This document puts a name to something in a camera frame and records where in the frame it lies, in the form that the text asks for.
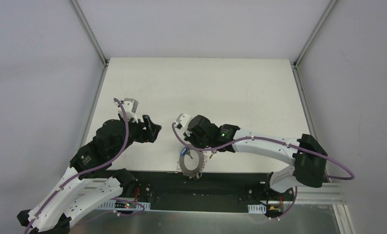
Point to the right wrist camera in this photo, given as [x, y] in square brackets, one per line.
[183, 121]

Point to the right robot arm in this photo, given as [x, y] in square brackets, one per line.
[304, 156]

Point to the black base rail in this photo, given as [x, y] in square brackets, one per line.
[212, 192]

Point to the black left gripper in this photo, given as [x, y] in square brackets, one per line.
[148, 129]

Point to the white cable duct right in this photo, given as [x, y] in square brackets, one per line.
[257, 209]

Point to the blue key tag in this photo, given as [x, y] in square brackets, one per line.
[184, 151]

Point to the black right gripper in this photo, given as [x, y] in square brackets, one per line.
[193, 142]

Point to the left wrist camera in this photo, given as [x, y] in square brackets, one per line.
[130, 106]

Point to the aluminium frame post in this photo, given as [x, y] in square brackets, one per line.
[88, 31]
[315, 32]

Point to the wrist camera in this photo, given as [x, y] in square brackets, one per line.
[183, 121]
[130, 106]

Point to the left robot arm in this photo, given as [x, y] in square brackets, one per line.
[62, 208]

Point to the aluminium rail right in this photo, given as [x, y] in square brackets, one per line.
[328, 194]

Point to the aluminium frame post right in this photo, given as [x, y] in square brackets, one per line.
[315, 32]

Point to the white cable duct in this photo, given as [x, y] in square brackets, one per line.
[257, 209]
[123, 206]

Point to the white cable duct left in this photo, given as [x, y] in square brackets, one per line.
[123, 206]

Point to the round metal key ring plate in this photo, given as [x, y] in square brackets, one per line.
[192, 168]

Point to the aluminium frame post left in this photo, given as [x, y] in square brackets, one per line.
[88, 31]

